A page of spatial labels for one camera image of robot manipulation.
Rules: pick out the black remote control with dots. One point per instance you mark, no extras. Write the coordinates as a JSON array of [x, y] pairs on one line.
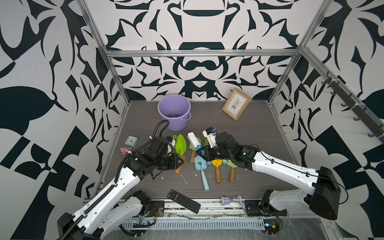
[[184, 201]]

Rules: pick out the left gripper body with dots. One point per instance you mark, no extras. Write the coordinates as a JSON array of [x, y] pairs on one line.
[[167, 162]]

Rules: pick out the wall hook rail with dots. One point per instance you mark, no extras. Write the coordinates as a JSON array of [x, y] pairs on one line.
[[351, 102]]

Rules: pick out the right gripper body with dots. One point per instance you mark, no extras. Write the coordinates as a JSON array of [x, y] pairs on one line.
[[210, 153]]

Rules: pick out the light green square trowel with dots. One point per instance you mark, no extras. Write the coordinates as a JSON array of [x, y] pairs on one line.
[[191, 146]]

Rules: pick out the light green small trowel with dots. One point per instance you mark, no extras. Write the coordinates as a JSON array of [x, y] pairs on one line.
[[232, 172]]

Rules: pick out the yellow scoop trowel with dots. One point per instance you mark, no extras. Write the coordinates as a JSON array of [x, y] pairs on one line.
[[217, 163]]

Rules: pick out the pink toy figure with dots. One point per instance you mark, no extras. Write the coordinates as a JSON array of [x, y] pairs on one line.
[[125, 150]]

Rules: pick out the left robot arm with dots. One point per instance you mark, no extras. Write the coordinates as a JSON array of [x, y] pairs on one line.
[[104, 213]]

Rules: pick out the light blue scoop trowel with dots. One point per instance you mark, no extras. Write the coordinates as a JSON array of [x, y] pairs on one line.
[[201, 165]]

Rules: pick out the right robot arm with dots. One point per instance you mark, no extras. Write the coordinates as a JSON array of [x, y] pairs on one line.
[[317, 190]]

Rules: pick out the wooden picture frame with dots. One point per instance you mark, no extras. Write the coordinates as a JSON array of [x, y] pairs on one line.
[[236, 104]]

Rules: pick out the purple sand timer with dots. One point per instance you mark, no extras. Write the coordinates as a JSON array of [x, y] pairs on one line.
[[237, 199]]

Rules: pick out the small teal alarm clock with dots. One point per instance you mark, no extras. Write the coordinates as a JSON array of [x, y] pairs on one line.
[[131, 141]]

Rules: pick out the white blue cleaning brush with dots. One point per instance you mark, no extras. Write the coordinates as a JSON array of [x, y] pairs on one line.
[[194, 140]]

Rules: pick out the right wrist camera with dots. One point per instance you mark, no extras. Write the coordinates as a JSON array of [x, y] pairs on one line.
[[210, 134]]

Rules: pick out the green pointed trowel front row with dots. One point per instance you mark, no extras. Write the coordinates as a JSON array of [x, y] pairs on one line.
[[180, 147]]

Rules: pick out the purple plastic bucket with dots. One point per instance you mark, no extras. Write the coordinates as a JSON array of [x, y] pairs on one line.
[[177, 110]]

